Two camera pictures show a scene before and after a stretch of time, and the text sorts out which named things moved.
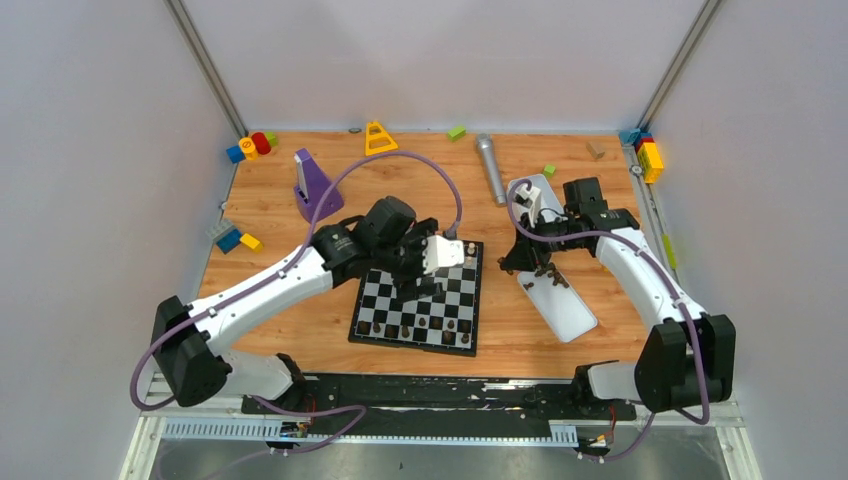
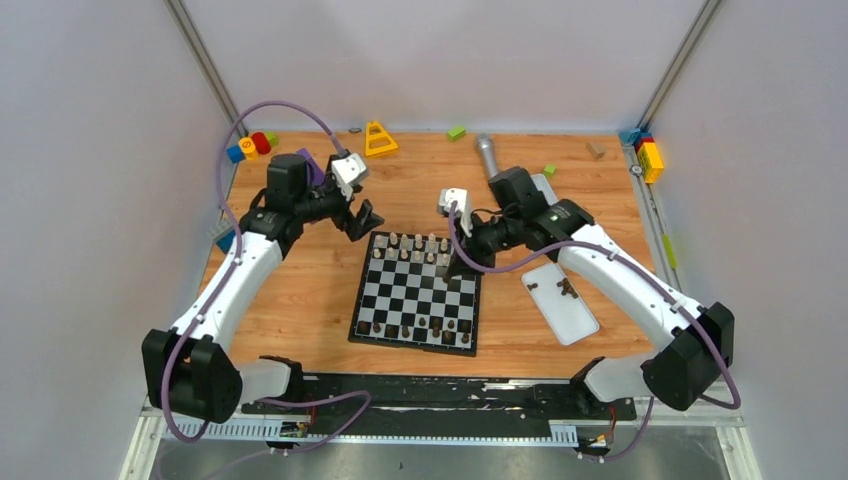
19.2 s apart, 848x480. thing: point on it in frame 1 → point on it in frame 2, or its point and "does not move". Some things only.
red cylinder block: [261, 143] does not move
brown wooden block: [595, 149] does not move
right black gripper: [525, 255] → [472, 249]
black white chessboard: [447, 322] does not move
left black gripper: [416, 279] → [346, 211]
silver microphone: [485, 145] does not move
